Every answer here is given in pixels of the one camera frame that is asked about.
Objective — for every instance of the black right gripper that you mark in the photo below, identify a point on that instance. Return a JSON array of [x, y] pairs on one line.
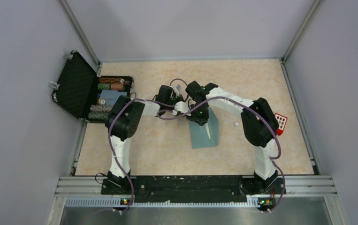
[[201, 121]]

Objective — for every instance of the beige letter paper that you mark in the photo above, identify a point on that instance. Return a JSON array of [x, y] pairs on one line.
[[208, 130]]

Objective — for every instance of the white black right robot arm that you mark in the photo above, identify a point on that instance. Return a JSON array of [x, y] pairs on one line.
[[258, 120]]

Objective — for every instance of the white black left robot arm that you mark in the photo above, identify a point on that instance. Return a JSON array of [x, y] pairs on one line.
[[122, 123]]

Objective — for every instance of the black poker chip case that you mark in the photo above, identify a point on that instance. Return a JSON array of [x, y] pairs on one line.
[[79, 88]]

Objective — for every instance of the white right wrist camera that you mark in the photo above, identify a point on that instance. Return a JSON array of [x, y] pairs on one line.
[[180, 108]]

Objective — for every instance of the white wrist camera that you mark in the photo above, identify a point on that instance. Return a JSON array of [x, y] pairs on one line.
[[177, 90], [180, 108]]

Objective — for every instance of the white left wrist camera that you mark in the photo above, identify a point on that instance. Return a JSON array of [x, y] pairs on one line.
[[177, 90]]

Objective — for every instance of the aluminium front frame rail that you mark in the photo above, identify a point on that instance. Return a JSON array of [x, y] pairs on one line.
[[86, 191]]

